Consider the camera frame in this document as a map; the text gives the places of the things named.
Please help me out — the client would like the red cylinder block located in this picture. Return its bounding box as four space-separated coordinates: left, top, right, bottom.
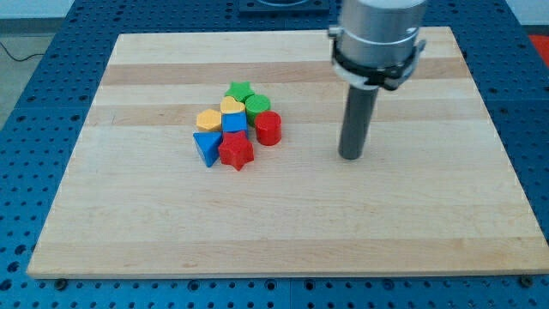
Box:
255 111 281 146

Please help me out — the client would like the red star block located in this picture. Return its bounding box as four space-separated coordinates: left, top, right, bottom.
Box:
218 130 255 171

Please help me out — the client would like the yellow hexagon block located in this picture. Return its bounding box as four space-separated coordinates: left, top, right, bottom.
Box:
196 109 222 132

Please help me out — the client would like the wooden board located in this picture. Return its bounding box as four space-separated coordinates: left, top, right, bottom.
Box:
27 27 548 279

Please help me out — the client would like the black clamp ring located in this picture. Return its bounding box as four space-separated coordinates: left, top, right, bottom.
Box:
330 39 427 92

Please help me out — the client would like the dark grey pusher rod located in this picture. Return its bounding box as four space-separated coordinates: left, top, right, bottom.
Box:
338 86 378 160

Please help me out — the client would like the green star block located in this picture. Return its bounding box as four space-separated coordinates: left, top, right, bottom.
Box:
225 81 255 103

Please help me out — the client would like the blue cube block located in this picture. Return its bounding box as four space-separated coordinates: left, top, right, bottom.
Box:
221 112 248 135

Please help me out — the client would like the blue triangle block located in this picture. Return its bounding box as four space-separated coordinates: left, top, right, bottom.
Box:
193 132 222 167

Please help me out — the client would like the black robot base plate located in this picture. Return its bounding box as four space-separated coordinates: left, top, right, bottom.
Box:
238 0 329 14

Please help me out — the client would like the green cylinder block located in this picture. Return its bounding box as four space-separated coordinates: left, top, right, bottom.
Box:
245 94 271 127

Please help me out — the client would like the yellow heart block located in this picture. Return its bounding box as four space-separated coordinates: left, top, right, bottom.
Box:
220 96 245 114

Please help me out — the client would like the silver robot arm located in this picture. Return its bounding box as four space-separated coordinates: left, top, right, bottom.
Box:
328 0 427 91

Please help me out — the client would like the black cable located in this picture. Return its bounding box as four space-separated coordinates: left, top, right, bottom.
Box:
0 41 47 63

